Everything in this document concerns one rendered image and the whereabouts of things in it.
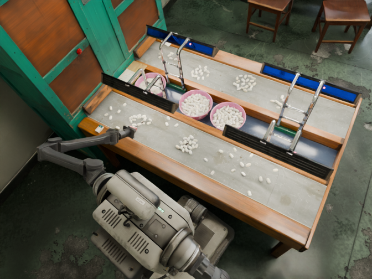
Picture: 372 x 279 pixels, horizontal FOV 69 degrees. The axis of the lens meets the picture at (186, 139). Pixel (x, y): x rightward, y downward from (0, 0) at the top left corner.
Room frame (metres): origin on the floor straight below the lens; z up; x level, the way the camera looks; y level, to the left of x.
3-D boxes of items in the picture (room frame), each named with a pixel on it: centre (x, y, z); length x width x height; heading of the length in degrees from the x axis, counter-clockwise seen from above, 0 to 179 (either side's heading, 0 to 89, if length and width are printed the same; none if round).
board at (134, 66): (1.75, 0.37, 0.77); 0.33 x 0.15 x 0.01; 139
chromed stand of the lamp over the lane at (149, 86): (1.34, 0.20, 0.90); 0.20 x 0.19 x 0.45; 49
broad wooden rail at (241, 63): (1.63, -0.62, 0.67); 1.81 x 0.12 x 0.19; 49
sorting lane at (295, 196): (0.96, -0.03, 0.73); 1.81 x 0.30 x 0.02; 49
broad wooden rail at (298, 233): (0.80, 0.10, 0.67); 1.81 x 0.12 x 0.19; 49
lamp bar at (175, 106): (1.29, 0.26, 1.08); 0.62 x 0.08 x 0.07; 49
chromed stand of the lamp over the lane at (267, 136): (0.71, -0.53, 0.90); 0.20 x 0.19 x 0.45; 49
